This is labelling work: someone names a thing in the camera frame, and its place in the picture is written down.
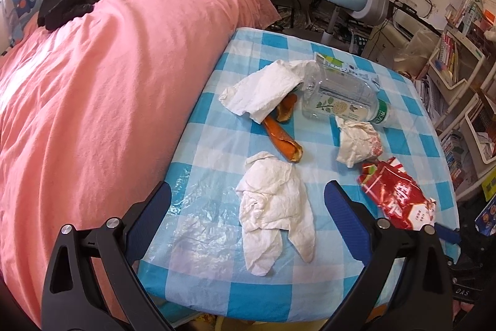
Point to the wide white tissue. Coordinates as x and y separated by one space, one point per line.
263 90

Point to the white storage bin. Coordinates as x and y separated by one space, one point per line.
455 84

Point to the long orange peel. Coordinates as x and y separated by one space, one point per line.
283 143

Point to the small red-stained white tissue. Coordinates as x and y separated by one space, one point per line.
354 145

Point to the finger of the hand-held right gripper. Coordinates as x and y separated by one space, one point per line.
447 235

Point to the pink duvet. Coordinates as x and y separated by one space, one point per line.
116 83

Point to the white shelf rack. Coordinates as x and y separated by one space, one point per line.
478 55

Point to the blue white checked tablecloth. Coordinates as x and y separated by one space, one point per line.
201 168

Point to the stack of lying books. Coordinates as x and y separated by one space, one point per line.
457 156

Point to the clear plastic bag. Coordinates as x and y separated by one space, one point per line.
418 48

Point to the books in white bin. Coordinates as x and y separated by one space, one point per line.
447 55

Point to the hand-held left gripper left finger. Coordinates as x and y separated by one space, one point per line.
149 222

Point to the blue cookie box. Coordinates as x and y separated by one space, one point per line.
487 215

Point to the white printer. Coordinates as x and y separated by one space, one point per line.
403 26

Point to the stack of papers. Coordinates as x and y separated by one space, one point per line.
426 98

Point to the red snack wrapper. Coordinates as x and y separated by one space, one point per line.
391 191

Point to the long white tissue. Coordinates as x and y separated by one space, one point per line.
271 199

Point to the small orange peel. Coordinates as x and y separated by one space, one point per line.
288 108

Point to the clear plastic bottle green label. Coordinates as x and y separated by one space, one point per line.
337 94

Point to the row of upright books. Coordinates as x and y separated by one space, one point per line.
467 5

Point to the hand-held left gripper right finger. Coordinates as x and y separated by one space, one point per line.
345 222

